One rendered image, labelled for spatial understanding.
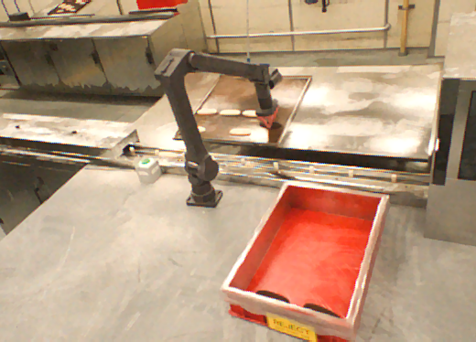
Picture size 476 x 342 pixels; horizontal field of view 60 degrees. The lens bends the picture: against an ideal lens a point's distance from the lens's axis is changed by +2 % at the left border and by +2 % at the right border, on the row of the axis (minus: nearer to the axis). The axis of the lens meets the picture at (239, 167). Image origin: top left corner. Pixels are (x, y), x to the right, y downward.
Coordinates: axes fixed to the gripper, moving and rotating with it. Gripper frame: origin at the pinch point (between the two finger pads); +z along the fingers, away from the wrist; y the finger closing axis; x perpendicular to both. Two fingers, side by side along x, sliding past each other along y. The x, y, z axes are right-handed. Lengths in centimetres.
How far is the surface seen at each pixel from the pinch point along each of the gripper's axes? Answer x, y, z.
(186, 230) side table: 7, -61, -1
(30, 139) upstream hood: 112, -35, -5
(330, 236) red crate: -40, -50, 1
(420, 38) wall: -21, 331, 137
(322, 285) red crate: -43, -68, -3
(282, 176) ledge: -15.9, -28.2, 0.8
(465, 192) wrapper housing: -72, -39, -15
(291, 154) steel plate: -11.3, -8.7, 8.6
